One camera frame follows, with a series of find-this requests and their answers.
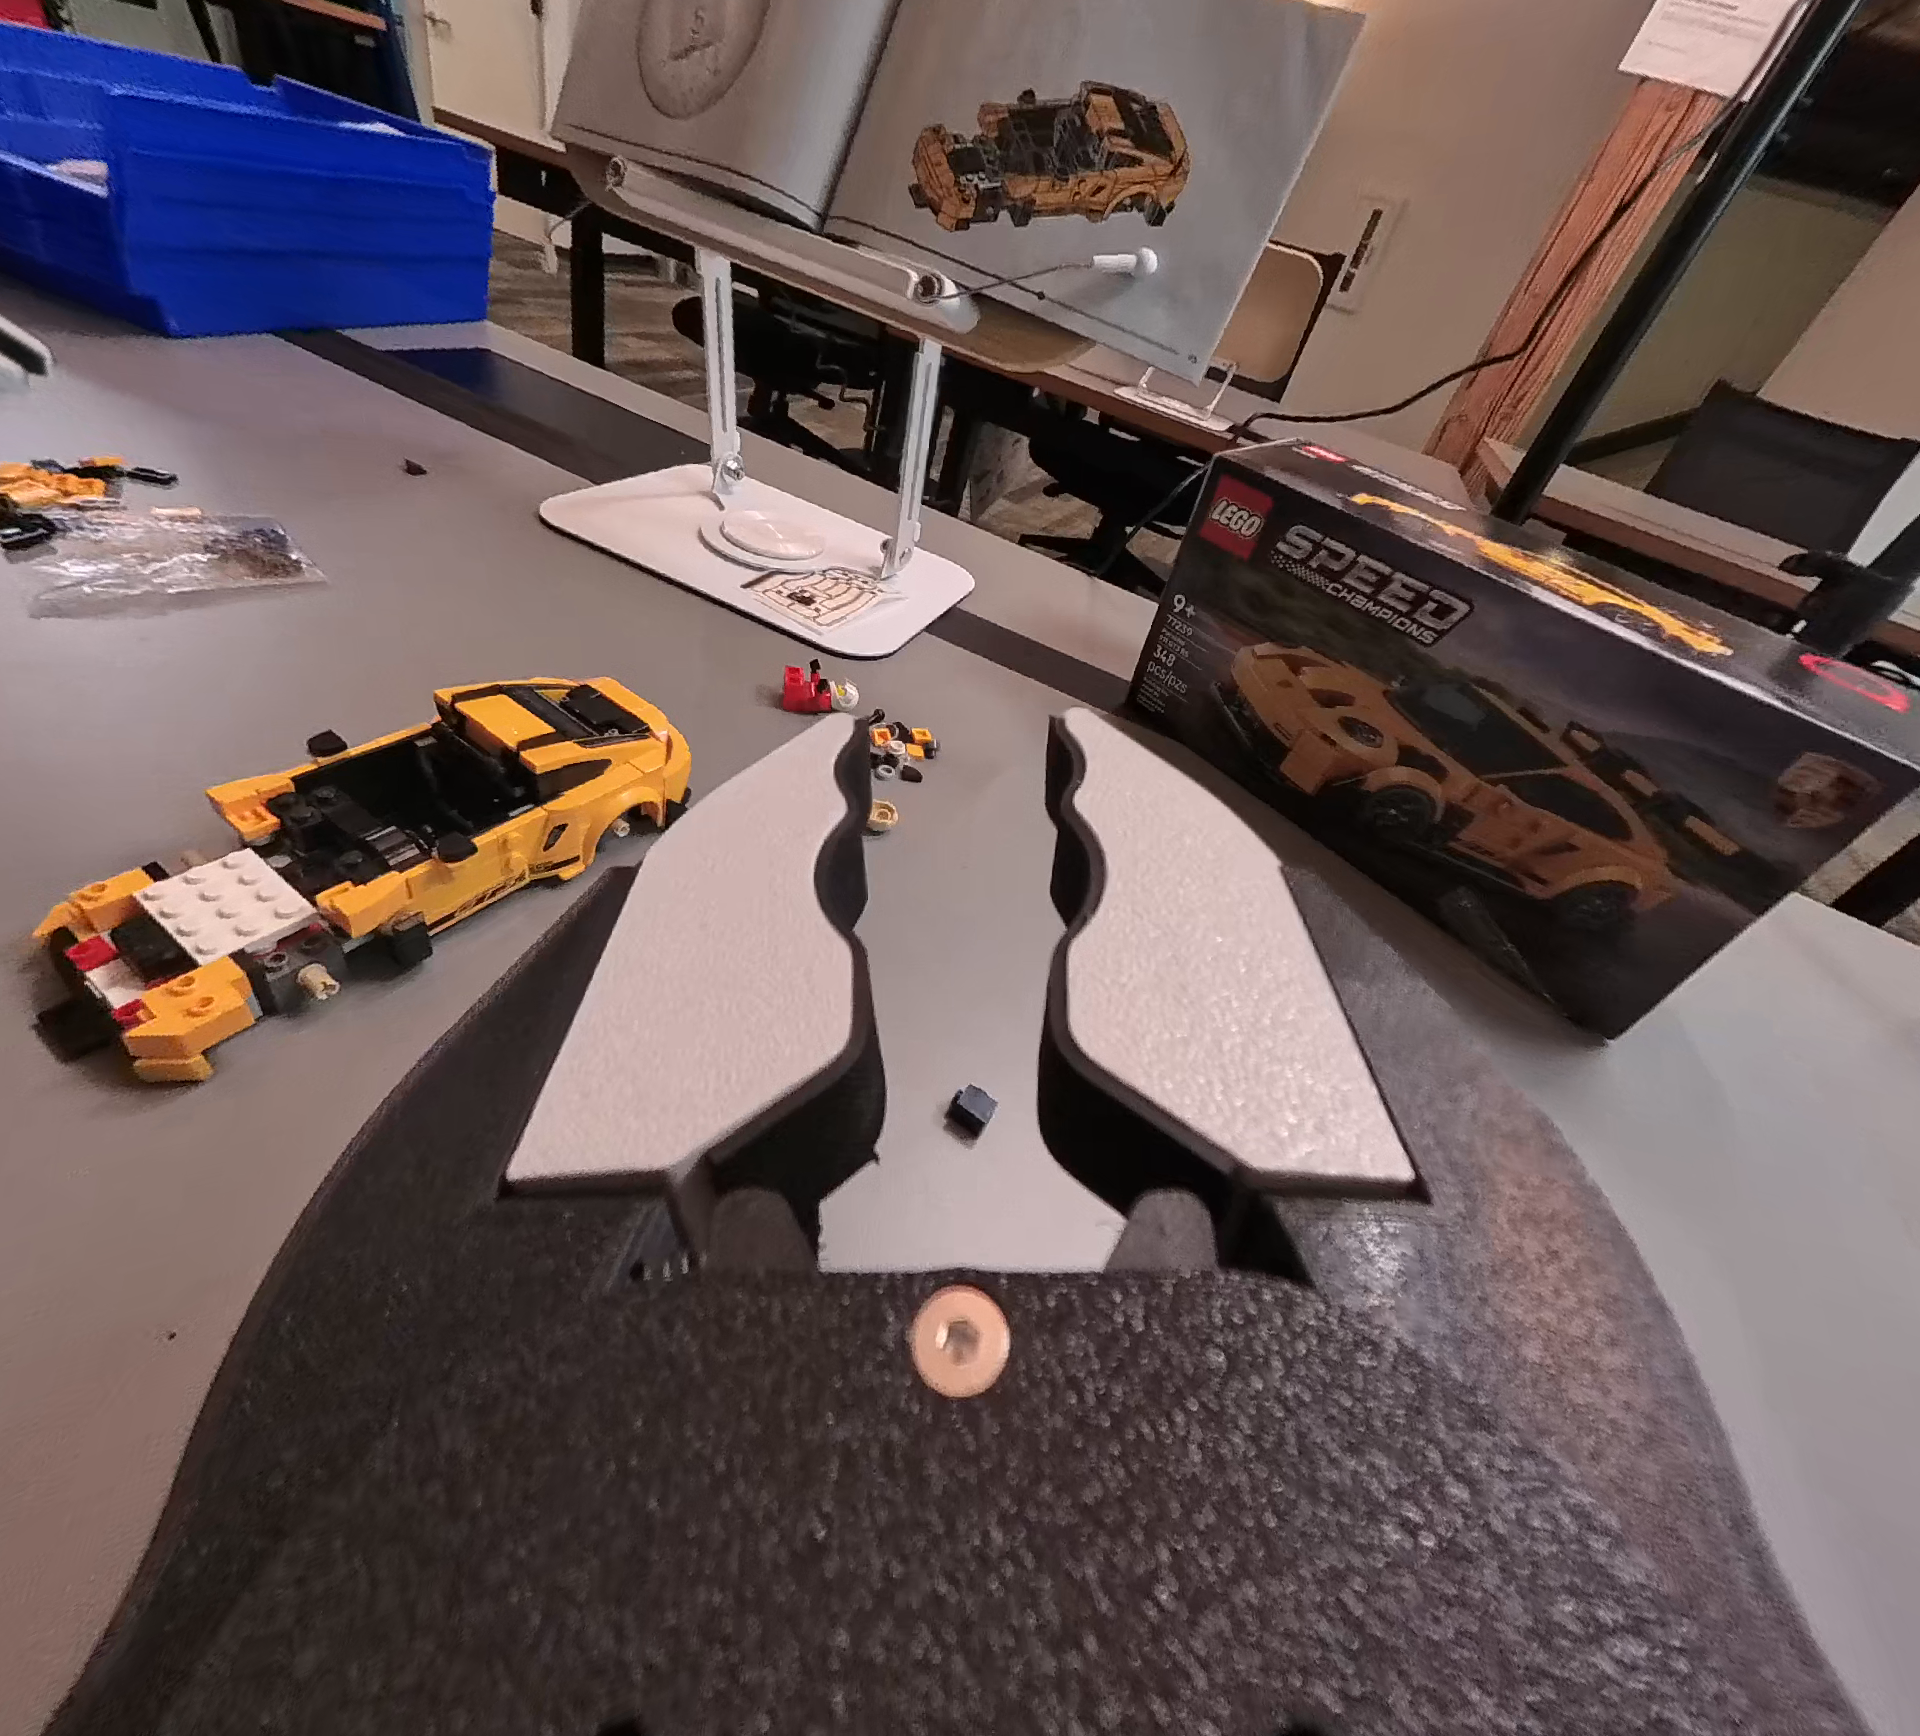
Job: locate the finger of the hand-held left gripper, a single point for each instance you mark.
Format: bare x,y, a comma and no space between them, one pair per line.
19,348

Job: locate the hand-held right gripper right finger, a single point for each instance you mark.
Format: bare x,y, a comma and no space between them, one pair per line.
1214,1000

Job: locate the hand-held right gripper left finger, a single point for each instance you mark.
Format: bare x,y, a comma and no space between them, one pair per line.
704,986

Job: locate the pile of small lego pieces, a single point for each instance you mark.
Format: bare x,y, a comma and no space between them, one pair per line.
45,484

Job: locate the yellow lego car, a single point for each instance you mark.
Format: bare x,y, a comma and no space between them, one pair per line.
570,777

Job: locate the dark blue lego brick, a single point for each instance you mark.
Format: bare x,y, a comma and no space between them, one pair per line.
973,1108

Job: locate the blue plastic bin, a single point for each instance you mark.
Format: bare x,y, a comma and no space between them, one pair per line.
271,236

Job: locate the cluster of tiny lego parts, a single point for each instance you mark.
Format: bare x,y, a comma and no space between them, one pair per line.
901,742

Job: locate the red lego minifigure piece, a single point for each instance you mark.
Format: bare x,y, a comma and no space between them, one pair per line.
802,688

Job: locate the black lego set box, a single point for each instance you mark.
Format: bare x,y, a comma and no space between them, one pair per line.
1500,790

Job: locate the lego sticker sheet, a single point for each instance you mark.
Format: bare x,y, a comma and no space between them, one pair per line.
810,598

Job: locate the lego instruction booklet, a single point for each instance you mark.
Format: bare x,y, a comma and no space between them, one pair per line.
1081,40

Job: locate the clear plastic bag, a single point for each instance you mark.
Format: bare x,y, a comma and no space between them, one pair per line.
165,567

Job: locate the white book stand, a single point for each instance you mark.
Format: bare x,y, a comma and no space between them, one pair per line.
645,537

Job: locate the black office chair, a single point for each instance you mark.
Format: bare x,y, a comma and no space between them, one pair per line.
1095,490
818,341

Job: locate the clear acrylic stand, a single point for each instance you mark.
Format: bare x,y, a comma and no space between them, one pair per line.
1185,394

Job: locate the beige chair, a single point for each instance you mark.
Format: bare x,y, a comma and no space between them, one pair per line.
1291,311

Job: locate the black folding chair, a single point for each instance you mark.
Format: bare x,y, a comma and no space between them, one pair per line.
1784,460

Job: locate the black pole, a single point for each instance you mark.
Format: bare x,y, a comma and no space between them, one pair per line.
1710,206

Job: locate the white wall switch plate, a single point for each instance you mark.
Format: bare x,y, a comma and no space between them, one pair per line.
1372,250

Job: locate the wooden post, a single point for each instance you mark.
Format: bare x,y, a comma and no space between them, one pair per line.
1574,267

